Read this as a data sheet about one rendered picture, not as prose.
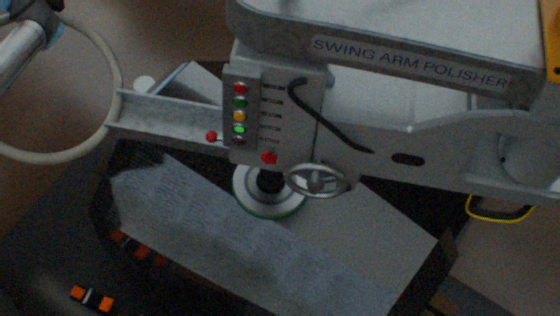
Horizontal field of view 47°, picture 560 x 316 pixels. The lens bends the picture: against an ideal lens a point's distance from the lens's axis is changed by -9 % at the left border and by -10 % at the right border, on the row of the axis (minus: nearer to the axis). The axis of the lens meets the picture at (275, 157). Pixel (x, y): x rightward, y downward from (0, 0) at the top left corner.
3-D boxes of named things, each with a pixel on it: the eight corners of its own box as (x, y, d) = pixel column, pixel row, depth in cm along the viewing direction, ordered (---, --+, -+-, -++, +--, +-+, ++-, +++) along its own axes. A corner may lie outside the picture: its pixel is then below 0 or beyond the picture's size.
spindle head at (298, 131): (376, 124, 189) (408, 14, 151) (368, 195, 178) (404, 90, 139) (245, 100, 191) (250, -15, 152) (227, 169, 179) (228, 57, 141)
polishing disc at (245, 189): (241, 146, 210) (241, 143, 209) (312, 159, 209) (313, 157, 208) (226, 208, 199) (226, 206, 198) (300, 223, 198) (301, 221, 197)
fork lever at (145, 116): (364, 134, 192) (368, 124, 187) (356, 196, 182) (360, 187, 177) (122, 88, 193) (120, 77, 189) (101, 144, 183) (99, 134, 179)
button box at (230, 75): (257, 143, 168) (263, 68, 144) (255, 152, 167) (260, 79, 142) (224, 137, 168) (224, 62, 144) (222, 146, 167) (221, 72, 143)
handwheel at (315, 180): (346, 172, 178) (355, 139, 165) (341, 206, 172) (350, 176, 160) (288, 161, 178) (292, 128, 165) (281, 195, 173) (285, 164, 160)
